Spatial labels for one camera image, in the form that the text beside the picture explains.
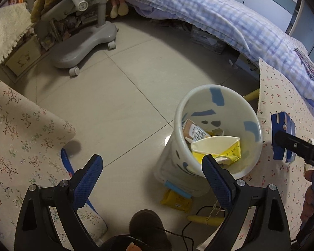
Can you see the blue door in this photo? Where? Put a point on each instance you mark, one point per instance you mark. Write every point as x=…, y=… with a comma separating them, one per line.
x=311, y=26

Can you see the light blue tape piece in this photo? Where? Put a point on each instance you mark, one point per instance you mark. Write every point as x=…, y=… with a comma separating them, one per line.
x=178, y=189

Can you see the cream fringed cloth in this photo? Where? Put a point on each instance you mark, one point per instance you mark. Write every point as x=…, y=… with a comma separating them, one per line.
x=5, y=28

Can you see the yellow white paper bag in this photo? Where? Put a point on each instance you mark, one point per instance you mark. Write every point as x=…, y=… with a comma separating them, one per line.
x=217, y=146

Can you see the floral print cloth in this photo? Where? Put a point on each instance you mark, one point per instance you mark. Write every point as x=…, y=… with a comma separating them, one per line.
x=21, y=141

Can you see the stack of papers under bed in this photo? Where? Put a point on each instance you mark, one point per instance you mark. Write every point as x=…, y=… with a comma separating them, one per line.
x=206, y=39

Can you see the brown cardboard box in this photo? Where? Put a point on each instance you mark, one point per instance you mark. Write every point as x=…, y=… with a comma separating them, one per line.
x=196, y=132

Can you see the grey swivel chair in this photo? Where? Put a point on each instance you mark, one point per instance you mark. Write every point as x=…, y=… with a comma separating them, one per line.
x=83, y=44

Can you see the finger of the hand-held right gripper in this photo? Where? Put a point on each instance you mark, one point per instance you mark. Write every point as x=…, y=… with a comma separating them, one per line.
x=295, y=146

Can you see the yellow packet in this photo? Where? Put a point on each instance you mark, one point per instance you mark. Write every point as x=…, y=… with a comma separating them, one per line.
x=176, y=201

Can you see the white plastic bin blue tape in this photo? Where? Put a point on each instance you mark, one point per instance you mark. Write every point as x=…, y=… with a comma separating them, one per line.
x=170, y=157

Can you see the folded striped cloth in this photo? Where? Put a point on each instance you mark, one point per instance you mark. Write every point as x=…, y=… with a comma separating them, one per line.
x=308, y=62

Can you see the dark blue cardboard box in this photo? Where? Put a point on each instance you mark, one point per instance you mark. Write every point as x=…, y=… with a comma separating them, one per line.
x=280, y=120

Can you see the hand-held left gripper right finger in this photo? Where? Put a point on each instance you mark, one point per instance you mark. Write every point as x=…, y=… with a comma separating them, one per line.
x=217, y=183

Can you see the brown fuzzy blanket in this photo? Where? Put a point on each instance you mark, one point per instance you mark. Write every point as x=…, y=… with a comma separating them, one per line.
x=41, y=5

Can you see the cherry print tablecloth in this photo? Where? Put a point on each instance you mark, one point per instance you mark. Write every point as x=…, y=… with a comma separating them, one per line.
x=274, y=183

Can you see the blue plaid quilt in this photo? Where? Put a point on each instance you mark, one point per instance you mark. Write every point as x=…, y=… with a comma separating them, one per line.
x=212, y=15

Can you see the yellow table leg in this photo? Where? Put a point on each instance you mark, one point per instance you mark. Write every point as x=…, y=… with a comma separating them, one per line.
x=201, y=219
x=251, y=95

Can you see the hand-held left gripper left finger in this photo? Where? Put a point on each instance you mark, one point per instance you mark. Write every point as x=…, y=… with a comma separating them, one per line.
x=86, y=183

